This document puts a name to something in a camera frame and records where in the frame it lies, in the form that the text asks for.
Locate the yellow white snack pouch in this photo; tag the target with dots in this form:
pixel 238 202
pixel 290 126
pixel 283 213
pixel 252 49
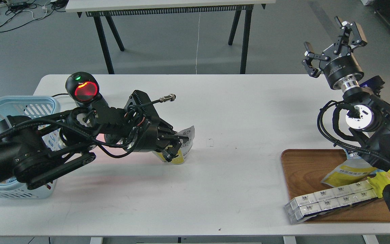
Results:
pixel 350 171

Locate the brown wooden tray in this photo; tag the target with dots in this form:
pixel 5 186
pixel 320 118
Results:
pixel 304 170

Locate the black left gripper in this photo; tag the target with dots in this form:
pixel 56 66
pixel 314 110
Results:
pixel 155 137

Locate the bright yellow snack bag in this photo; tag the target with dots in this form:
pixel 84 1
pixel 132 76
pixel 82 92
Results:
pixel 379 182

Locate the white boxed snack pack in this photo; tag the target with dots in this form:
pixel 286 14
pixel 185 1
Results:
pixel 302 208

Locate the light blue plastic basket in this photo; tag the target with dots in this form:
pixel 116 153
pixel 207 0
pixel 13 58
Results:
pixel 33 107

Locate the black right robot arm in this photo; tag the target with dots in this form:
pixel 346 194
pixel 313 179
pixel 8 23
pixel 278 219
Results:
pixel 361 121

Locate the yellow nut snack pouch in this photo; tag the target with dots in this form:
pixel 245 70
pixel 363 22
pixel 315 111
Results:
pixel 185 147

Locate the blue snack packet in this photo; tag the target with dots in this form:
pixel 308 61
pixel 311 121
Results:
pixel 351 155

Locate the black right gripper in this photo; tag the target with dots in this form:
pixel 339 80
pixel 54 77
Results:
pixel 342 69

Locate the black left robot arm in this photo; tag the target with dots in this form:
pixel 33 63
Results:
pixel 38 144

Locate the black legged background table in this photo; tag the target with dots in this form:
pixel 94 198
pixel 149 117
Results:
pixel 97 9

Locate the black barcode scanner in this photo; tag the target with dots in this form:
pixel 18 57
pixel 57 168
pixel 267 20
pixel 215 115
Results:
pixel 83 88

